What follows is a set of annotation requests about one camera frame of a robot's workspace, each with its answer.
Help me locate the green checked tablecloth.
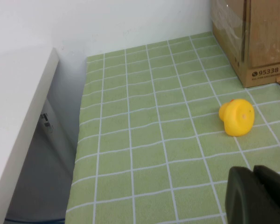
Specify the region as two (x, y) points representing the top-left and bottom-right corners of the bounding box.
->
(65, 31), (280, 224)

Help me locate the cardboard box with chips label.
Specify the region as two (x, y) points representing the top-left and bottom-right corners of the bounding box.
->
(211, 0), (280, 89)

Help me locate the white board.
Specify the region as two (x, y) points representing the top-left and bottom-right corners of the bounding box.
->
(0, 47), (60, 224)

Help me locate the yellow rubber duck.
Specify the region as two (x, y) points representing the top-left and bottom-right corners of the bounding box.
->
(218, 98), (255, 137)

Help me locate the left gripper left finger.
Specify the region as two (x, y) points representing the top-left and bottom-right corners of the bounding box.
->
(225, 166), (275, 224)

